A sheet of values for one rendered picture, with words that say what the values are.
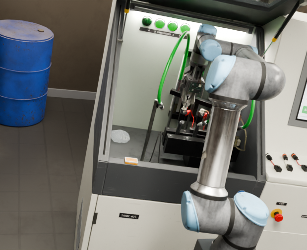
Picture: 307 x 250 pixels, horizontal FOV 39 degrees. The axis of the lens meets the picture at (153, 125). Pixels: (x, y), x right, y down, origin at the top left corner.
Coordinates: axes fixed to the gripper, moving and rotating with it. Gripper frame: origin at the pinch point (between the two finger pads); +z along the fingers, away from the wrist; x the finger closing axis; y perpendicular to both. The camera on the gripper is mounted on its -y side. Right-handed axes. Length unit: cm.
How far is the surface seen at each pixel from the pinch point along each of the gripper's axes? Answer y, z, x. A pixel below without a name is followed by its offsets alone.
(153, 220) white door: 26, 44, -7
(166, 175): 26.1, 20.4, -7.0
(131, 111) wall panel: -27.9, 21.3, -18.0
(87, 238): 26, 57, -33
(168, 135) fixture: 2.9, 14.8, -4.4
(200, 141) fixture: 4.2, 14.8, 10.0
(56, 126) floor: -167, 113, -58
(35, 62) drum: -160, 56, -79
